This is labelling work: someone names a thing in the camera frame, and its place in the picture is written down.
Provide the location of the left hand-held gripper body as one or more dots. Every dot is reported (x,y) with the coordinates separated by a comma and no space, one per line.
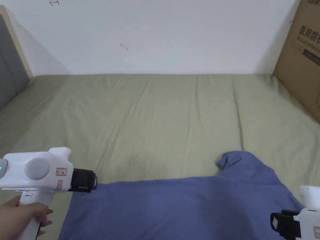
(37,172)

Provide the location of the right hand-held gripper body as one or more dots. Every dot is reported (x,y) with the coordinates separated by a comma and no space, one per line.
(303,220)

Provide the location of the dark blue shirt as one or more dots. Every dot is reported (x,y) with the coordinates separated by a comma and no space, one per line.
(180,207)

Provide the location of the person's left hand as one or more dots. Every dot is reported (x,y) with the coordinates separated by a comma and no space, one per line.
(27,210)

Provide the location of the grey padded headboard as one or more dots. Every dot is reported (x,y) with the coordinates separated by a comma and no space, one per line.
(10,67)

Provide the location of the bed with pale green sheet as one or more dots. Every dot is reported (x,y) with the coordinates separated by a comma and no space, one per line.
(150,112)

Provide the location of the brown cardboard carton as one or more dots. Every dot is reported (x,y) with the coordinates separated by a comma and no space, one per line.
(300,55)

